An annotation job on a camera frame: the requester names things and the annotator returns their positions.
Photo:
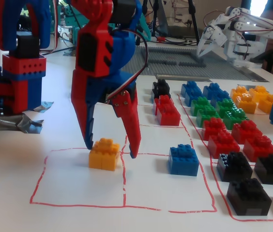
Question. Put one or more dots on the blue lego block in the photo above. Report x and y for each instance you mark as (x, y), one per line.
(182, 162)
(191, 100)
(221, 95)
(212, 89)
(191, 87)

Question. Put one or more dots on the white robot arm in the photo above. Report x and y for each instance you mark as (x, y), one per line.
(238, 36)

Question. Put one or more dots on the dark grey tape patch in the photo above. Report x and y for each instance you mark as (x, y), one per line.
(68, 53)

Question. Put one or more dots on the silver duct tape patch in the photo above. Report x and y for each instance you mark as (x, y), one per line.
(10, 123)
(45, 106)

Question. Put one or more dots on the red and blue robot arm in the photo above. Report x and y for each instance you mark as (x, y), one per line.
(30, 82)

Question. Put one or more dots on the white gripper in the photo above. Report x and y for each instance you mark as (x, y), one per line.
(208, 39)

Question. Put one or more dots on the red blue gripper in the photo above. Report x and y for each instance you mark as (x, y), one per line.
(123, 105)

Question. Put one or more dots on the black tripod leg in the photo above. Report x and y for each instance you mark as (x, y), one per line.
(156, 19)
(193, 19)

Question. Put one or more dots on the yellow lego block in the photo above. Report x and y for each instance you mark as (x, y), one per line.
(267, 104)
(245, 105)
(103, 158)
(239, 91)
(258, 91)

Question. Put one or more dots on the grey lego baseplate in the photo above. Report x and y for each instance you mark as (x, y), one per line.
(223, 70)

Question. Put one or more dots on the dark grey laptop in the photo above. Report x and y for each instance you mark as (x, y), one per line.
(182, 31)

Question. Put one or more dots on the green lego block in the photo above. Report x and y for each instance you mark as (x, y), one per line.
(224, 105)
(207, 116)
(201, 102)
(235, 118)

